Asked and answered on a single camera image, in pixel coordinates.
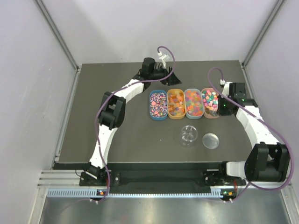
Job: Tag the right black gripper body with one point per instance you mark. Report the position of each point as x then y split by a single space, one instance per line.
224 104

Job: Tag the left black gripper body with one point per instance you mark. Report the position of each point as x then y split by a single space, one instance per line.
169 78

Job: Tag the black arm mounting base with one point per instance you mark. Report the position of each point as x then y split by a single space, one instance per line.
122 178

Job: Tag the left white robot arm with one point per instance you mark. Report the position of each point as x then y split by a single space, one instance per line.
112 110

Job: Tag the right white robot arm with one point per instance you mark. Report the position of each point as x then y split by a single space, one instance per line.
268 160

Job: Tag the yellow tray of popsicle candies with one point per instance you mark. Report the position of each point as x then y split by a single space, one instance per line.
176 103

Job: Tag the pink tray of star candies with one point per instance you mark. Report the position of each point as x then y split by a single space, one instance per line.
210 98

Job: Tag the blue tray of lollipops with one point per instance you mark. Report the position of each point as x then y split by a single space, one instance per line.
158 109

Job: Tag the light blue tray of gummies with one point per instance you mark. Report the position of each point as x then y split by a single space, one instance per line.
193 104

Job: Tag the clear round jar lid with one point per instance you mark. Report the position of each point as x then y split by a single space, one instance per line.
210 141

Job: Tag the clear plastic jar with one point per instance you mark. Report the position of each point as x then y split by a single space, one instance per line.
189 135

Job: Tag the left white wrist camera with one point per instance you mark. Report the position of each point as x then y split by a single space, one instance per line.
163 59

